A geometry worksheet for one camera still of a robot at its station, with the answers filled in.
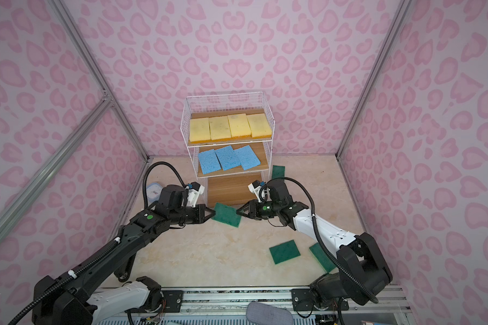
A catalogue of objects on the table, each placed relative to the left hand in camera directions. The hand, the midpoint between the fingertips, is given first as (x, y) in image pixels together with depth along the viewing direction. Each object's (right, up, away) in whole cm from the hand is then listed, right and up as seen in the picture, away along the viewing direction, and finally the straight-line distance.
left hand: (216, 212), depth 76 cm
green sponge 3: (+42, -20, +3) cm, 47 cm away
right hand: (+9, -1, +1) cm, 9 cm away
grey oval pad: (+16, -33, -8) cm, 37 cm away
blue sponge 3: (+11, +21, +8) cm, 25 cm away
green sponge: (+4, -1, 0) cm, 4 cm away
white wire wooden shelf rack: (+2, +7, +29) cm, 30 cm away
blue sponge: (+3, +21, +8) cm, 23 cm away
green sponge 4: (+27, +15, +31) cm, 44 cm away
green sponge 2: (+27, -18, +8) cm, 33 cm away
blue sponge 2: (-4, +19, +7) cm, 21 cm away
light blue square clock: (-36, +6, +25) cm, 44 cm away
